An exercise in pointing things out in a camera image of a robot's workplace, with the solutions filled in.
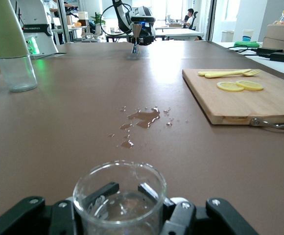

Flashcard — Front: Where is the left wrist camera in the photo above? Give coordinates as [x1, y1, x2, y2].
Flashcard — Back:
[130, 16, 156, 24]

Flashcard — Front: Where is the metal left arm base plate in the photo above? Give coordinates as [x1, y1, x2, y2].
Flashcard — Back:
[31, 50, 67, 60]

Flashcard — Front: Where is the standing person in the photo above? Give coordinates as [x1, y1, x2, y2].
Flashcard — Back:
[48, 0, 59, 45]

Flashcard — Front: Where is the steel hourglass jigger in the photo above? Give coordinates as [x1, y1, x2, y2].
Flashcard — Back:
[131, 23, 142, 54]

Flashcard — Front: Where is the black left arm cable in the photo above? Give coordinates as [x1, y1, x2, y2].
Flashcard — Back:
[100, 3, 133, 37]

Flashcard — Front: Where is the white bin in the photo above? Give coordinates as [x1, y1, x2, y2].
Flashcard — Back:
[221, 30, 235, 43]

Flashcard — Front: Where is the potted plant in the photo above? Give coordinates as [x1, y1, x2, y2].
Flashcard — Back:
[90, 12, 106, 26]

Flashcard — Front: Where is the cardboard box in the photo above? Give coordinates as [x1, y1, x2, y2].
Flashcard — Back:
[261, 37, 284, 54]
[265, 23, 284, 42]

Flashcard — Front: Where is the seated person white shirt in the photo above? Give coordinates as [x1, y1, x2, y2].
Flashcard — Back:
[182, 8, 199, 29]

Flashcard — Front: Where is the green sleeved glass bottle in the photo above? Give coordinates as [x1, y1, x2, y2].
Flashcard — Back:
[0, 0, 38, 93]

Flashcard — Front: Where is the brown table cover sheet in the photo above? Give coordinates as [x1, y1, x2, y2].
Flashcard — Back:
[0, 40, 284, 235]

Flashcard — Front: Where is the lemon slice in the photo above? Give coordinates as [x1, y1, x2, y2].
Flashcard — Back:
[235, 80, 264, 91]
[216, 81, 245, 93]

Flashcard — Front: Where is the wooden cutting board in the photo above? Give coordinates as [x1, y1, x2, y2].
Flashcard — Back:
[182, 68, 284, 130]

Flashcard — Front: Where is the green cloth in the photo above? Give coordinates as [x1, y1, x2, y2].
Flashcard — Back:
[234, 41, 260, 48]

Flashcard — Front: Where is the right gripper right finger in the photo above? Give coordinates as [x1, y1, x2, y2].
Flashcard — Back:
[137, 182, 259, 235]

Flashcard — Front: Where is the white office desk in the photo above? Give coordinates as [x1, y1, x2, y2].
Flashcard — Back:
[154, 27, 205, 41]

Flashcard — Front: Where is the white paper cup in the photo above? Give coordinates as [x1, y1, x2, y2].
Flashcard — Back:
[242, 29, 255, 43]

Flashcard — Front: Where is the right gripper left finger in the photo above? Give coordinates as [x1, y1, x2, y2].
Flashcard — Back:
[0, 181, 120, 235]

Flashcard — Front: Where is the small clear glass cup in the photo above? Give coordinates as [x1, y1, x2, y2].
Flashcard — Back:
[72, 160, 167, 235]

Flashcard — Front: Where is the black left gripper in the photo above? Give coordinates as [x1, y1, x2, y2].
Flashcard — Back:
[128, 22, 156, 46]

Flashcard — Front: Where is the liquid spill puddle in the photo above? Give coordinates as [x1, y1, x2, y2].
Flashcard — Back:
[107, 105, 189, 149]

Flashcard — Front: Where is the yellow plastic fork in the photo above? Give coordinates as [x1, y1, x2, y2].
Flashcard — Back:
[205, 69, 261, 79]

